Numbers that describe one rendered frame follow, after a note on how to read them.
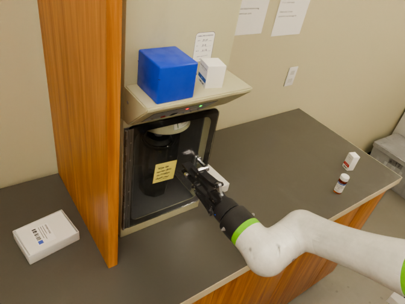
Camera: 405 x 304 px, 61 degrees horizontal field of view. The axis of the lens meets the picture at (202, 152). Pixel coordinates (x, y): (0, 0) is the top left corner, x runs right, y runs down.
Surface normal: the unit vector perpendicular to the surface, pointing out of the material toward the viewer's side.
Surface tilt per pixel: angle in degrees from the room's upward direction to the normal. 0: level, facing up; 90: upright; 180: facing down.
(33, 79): 90
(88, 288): 0
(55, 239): 0
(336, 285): 0
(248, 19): 90
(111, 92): 90
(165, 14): 90
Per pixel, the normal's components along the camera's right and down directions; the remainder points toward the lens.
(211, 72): 0.38, 0.61
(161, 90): 0.57, 0.57
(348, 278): 0.16, -0.79
